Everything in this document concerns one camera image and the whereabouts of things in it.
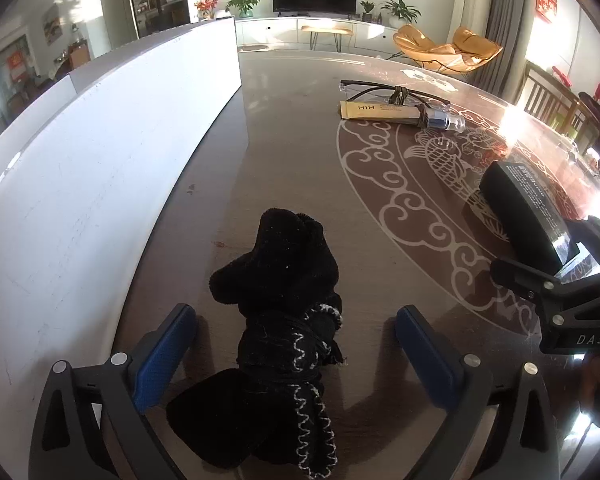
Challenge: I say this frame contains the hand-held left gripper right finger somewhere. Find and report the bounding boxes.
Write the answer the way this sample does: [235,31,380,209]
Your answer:
[395,305,561,480]

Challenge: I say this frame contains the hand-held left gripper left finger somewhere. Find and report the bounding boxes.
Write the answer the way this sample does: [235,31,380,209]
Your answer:
[28,302,198,480]

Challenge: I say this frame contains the black cardboard box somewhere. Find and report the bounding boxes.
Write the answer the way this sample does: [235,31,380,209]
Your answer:
[477,160,600,281]

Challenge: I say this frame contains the black bow with white stitching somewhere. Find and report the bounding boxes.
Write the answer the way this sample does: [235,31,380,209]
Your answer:
[166,207,348,478]

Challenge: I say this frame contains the patterned brown desktop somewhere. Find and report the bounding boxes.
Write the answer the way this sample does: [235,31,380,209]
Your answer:
[100,49,600,480]

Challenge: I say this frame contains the wooden dining chair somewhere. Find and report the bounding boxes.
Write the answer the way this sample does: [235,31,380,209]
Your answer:
[522,60,596,136]

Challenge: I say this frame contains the white partition board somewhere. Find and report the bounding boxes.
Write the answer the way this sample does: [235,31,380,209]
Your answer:
[0,16,243,461]

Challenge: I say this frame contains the beige cosmetic tube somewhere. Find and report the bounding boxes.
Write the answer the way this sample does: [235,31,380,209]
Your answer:
[339,101,468,132]

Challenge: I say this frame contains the orange lounge chair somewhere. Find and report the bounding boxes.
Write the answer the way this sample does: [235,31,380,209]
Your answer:
[392,24,461,68]
[430,26,503,73]

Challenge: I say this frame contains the grey curtain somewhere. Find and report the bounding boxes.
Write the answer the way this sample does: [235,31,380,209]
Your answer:
[485,0,531,96]

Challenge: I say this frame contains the black-framed glasses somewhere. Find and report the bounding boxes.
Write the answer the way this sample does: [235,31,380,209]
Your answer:
[340,79,453,111]

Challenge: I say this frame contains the large leafy potted plant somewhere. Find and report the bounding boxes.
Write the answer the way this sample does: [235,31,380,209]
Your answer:
[380,0,422,25]

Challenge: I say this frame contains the wooden side table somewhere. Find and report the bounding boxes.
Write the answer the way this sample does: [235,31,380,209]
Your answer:
[301,24,355,53]

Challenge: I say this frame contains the white television cabinet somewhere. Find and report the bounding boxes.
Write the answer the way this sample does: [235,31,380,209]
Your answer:
[235,16,406,53]

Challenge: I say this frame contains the framed wall picture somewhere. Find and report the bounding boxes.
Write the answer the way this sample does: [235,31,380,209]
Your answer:
[42,4,63,41]

